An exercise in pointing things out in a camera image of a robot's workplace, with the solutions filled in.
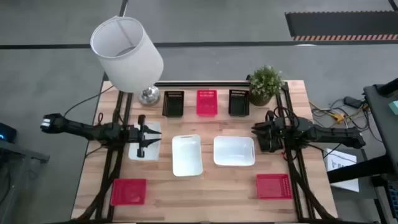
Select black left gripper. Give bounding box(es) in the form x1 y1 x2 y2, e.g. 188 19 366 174
127 114 162 159

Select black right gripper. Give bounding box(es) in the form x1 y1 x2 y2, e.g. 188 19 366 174
251 119 284 153

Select white plastic handled basket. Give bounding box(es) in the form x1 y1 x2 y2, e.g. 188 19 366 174
213 136 256 167
172 134 204 178
128 121 162 162

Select black slotted plastic basket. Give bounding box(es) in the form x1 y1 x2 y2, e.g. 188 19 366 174
162 90 185 118
228 89 251 118

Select red slotted plastic basket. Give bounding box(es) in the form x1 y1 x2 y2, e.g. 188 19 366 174
109 178 147 207
256 173 294 200
196 90 218 118

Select green potted plant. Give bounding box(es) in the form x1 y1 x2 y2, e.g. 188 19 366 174
248 64 284 107

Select silver lamp with white shade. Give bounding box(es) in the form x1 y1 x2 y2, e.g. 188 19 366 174
90 15 165 106

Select white paper sheet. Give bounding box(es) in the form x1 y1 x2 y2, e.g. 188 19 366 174
323 148 360 193

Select black power adapter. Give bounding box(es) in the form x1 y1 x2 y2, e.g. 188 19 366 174
343 96 361 109

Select black side table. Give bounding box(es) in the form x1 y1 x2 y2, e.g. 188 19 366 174
326 77 398 185

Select dark grey side stand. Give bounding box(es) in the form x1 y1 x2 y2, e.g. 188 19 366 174
0 139 50 224

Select black hazard-striped floor mat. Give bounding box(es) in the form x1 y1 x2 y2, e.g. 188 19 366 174
285 11 398 42

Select black device with blue light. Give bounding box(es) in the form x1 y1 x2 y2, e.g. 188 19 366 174
0 122 18 144

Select blue crate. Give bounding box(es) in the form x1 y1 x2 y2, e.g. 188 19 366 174
386 183 398 213

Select black rear frame rail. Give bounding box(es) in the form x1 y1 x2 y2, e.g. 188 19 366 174
154 80 251 88

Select thin black floor cable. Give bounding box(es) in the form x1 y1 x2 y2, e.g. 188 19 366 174
63 85 115 118

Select yellow cable connector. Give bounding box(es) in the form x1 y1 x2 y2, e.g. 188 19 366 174
330 112 346 124

